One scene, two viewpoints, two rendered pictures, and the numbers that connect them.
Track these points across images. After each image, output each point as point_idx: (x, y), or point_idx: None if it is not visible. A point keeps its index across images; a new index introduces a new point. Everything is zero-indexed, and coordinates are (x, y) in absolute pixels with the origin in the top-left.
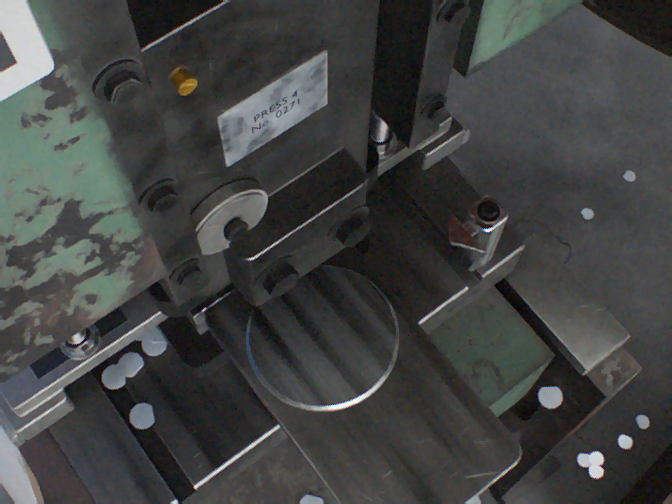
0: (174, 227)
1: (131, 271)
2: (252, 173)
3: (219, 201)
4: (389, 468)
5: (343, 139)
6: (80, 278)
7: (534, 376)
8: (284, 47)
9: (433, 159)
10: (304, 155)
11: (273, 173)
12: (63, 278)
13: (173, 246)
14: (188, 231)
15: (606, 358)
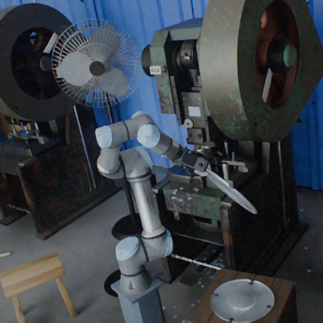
0: (177, 110)
1: (171, 109)
2: (192, 120)
3: (187, 118)
4: (182, 170)
5: (204, 125)
6: (168, 105)
7: (219, 204)
8: (194, 103)
9: (240, 169)
10: (199, 123)
11: (195, 122)
12: (166, 103)
13: (177, 113)
14: (178, 112)
15: (226, 206)
